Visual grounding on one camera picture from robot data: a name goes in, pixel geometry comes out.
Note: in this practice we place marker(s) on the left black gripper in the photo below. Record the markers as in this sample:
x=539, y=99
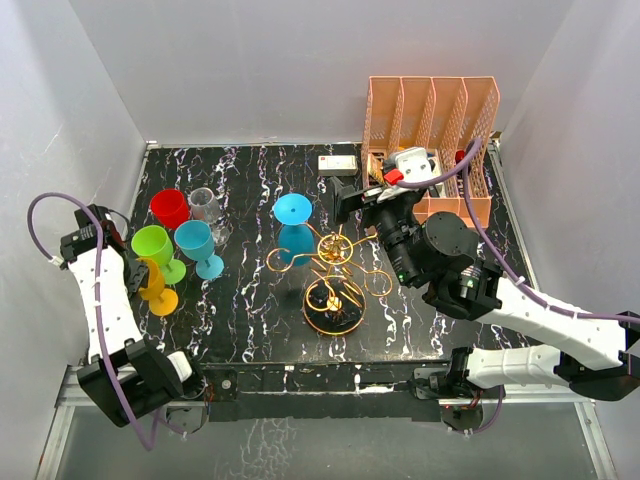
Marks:
x=138, y=278

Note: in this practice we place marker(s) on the clear wine glass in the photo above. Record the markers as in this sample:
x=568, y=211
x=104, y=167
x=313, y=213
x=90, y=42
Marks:
x=205, y=207

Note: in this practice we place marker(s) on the pink desk file organizer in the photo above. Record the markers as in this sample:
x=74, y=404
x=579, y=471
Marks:
x=441, y=114

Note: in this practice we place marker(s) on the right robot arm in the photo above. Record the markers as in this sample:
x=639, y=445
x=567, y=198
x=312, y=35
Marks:
x=575, y=349

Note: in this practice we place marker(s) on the red button black device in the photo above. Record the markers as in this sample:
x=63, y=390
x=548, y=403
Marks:
x=461, y=162

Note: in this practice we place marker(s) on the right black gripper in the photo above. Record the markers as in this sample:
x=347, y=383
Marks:
x=347, y=200

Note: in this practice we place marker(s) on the red wine glass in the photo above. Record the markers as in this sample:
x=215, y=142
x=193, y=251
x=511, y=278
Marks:
x=170, y=207

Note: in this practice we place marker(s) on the yellow wine glass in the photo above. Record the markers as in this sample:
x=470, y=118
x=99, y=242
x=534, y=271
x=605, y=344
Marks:
x=161, y=300

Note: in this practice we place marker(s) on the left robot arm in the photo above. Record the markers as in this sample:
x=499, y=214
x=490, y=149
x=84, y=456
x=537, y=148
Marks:
x=109, y=280

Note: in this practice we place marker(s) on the white small box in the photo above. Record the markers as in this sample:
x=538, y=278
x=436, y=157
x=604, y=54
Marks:
x=337, y=165

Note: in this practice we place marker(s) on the blue wine glass front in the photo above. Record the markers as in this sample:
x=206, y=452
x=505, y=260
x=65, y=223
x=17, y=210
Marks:
x=194, y=238

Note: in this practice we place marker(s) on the gold wire glass rack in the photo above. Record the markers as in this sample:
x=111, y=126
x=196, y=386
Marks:
x=334, y=302

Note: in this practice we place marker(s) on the blue wine glass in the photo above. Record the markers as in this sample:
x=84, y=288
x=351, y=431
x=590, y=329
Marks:
x=194, y=238
x=296, y=239

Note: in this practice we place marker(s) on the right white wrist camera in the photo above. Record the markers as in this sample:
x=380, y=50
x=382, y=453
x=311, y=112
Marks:
x=413, y=165

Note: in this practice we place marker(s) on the green wine glass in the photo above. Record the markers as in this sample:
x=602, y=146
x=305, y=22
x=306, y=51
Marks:
x=153, y=242

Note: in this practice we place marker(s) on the black base frame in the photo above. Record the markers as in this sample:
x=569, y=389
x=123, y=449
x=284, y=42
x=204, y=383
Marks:
x=382, y=389

